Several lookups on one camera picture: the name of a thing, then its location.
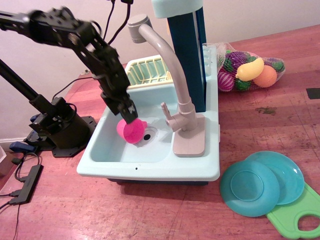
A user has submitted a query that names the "grey toy faucet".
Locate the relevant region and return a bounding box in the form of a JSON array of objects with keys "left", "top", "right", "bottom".
[{"left": 127, "top": 13, "right": 206, "bottom": 157}]

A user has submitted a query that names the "pink plastic toy cup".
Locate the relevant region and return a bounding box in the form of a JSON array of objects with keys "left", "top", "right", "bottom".
[{"left": 116, "top": 118, "right": 148, "bottom": 144}]

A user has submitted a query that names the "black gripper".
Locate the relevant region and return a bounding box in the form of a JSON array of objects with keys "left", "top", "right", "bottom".
[{"left": 90, "top": 41, "right": 138, "bottom": 124}]

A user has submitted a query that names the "yellow toy mango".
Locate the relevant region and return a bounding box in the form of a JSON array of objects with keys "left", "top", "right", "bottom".
[{"left": 235, "top": 57, "right": 264, "bottom": 82}]

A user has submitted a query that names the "rear teal plate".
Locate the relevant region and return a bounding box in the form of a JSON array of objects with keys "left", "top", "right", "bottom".
[{"left": 245, "top": 151, "right": 305, "bottom": 205}]

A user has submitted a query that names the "purple striped toy fruit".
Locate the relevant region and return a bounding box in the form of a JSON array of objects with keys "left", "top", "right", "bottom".
[{"left": 217, "top": 71, "right": 235, "bottom": 92}]

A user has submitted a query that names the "teal plate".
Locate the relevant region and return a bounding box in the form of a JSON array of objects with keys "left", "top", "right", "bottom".
[
  {"left": 245, "top": 151, "right": 305, "bottom": 205},
  {"left": 220, "top": 160, "right": 280, "bottom": 217}
]

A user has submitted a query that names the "green cutting board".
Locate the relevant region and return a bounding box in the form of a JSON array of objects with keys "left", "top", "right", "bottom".
[{"left": 266, "top": 183, "right": 320, "bottom": 240}]

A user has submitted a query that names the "dark blue water tower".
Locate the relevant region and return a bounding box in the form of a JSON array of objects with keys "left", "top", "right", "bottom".
[{"left": 151, "top": 0, "right": 207, "bottom": 113}]

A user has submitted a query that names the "orange toy fruit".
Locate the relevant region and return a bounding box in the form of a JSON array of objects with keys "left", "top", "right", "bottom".
[{"left": 253, "top": 65, "right": 277, "bottom": 88}]

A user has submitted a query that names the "black USB hub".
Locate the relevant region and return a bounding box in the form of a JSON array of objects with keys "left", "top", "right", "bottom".
[{"left": 8, "top": 164, "right": 44, "bottom": 206}]

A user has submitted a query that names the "light blue toy sink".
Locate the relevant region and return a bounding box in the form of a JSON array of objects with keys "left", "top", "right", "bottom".
[{"left": 76, "top": 44, "right": 220, "bottom": 182}]

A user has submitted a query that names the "blue clamp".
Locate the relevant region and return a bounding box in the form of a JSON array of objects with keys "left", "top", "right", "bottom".
[{"left": 9, "top": 141, "right": 37, "bottom": 153}]

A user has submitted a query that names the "black tape patch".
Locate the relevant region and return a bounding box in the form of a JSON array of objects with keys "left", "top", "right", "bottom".
[{"left": 306, "top": 88, "right": 320, "bottom": 100}]

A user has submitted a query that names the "front teal plate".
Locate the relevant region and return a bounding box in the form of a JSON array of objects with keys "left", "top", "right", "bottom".
[{"left": 220, "top": 160, "right": 280, "bottom": 217}]

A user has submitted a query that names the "yellow dish rack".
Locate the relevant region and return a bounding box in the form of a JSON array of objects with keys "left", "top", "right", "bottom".
[{"left": 125, "top": 54, "right": 173, "bottom": 89}]

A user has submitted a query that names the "mesh bag of toy fruit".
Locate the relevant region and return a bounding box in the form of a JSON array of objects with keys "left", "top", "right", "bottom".
[{"left": 202, "top": 42, "right": 286, "bottom": 93}]

